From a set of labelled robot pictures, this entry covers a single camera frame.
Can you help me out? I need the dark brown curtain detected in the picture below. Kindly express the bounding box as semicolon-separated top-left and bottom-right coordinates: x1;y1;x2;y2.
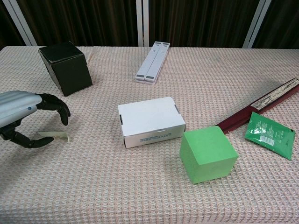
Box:
0;0;299;49

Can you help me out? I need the green foam cube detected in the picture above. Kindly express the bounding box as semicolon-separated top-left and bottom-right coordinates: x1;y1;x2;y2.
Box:
179;125;239;185

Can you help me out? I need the white cardboard box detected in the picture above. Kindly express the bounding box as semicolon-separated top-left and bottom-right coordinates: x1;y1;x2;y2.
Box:
117;97;186;149

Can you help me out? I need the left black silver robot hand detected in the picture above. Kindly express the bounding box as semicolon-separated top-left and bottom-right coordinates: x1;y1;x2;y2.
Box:
0;90;71;149

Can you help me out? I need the white double frame post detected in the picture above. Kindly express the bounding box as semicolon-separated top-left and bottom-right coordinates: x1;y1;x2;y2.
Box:
135;0;150;47

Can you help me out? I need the small cream paper strip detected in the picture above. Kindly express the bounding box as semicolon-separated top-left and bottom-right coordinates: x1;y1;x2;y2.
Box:
38;131;72;142

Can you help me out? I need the black cardboard box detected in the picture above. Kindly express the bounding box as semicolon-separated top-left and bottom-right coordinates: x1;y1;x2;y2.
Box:
38;41;93;97

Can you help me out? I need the dark red long box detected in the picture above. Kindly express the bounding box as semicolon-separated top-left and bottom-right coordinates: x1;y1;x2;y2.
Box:
216;77;299;135

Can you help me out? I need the white folded laptop stand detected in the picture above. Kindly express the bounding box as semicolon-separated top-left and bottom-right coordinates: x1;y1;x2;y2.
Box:
135;41;171;84

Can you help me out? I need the pink waffle tablecloth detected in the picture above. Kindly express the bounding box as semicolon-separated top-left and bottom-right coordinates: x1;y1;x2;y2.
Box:
0;45;299;224

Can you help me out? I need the green foil packet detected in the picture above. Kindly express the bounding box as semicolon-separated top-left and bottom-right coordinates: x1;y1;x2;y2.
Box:
244;112;296;161

